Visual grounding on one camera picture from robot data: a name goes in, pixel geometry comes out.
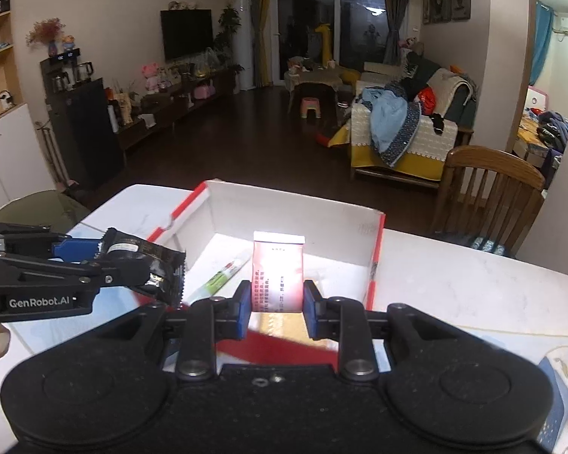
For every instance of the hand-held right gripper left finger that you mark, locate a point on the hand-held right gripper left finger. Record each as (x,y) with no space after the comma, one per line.
(244,314)

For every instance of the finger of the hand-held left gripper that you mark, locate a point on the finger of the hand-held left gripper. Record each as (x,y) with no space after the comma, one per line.
(75,248)
(106,278)

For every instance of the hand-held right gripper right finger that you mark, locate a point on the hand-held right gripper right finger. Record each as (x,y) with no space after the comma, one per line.
(310,314)

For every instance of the black snack packet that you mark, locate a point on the black snack packet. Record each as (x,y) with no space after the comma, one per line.
(135,249)

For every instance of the pink medicine box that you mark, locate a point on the pink medicine box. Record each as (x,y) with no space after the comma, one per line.
(277,269)

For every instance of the red and white cardboard box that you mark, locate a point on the red and white cardboard box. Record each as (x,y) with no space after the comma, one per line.
(288,213)

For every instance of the green and white tube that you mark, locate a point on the green and white tube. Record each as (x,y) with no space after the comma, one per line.
(217,280)

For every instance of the black tea bar machine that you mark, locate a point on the black tea bar machine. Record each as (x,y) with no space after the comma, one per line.
(85,142)

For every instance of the white cabinet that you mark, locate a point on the white cabinet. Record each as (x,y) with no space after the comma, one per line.
(14,151)

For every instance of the dark wooden television cabinet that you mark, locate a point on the dark wooden television cabinet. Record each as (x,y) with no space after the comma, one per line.
(170,114)

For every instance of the pink plush toy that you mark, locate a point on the pink plush toy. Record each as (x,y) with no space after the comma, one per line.
(150,78)

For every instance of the blue chair cushion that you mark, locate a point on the blue chair cushion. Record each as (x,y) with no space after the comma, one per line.
(490,245)

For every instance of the pink plastic stool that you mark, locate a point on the pink plastic stool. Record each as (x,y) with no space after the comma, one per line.
(311,106)

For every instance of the sofa with yellow cover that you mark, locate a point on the sofa with yellow cover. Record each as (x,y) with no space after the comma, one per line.
(430,142)

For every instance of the blue clothing pile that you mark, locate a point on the blue clothing pile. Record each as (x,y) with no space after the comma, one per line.
(388,118)

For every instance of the dried flowers in vase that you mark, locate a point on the dried flowers in vase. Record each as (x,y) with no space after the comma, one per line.
(45,33)

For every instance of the coffee table with cloth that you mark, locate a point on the coffee table with cloth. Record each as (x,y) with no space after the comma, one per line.
(319,77)

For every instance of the wooden chair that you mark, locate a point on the wooden chair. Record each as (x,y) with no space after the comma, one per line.
(492,161)

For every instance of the black flat television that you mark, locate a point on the black flat television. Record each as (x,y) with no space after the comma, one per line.
(187,33)

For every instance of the red bag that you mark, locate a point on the red bag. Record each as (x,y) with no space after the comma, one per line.
(427,100)

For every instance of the tall white air conditioner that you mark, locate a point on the tall white air conditioner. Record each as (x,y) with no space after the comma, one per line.
(244,42)

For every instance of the yellow giraffe toy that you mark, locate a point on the yellow giraffe toy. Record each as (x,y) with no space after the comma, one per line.
(324,43)

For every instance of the green potted plant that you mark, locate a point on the green potted plant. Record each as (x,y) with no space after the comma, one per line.
(229,19)

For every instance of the grey curtain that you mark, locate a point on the grey curtain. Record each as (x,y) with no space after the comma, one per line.
(260,23)
(397,9)

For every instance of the cluttered bed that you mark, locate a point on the cluttered bed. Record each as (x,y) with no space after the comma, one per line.
(542,132)

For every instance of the glass balcony door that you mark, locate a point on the glass balcony door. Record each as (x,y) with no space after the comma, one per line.
(307,4)

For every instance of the blue curtain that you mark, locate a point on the blue curtain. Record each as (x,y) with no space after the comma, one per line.
(543,42)

